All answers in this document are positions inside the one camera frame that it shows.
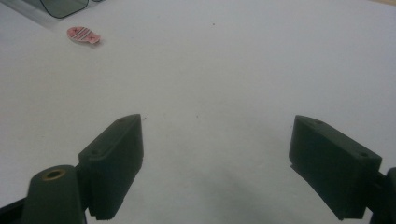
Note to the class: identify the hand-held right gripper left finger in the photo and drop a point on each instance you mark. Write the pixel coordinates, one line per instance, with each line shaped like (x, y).
(112, 161)

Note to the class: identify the clear plastic container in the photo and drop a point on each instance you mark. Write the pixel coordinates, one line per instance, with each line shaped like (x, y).
(53, 7)

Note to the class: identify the pink striped oval sticker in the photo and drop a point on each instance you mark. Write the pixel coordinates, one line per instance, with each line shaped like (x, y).
(83, 34)

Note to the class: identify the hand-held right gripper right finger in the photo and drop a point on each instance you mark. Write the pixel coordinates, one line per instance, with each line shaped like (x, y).
(333, 168)

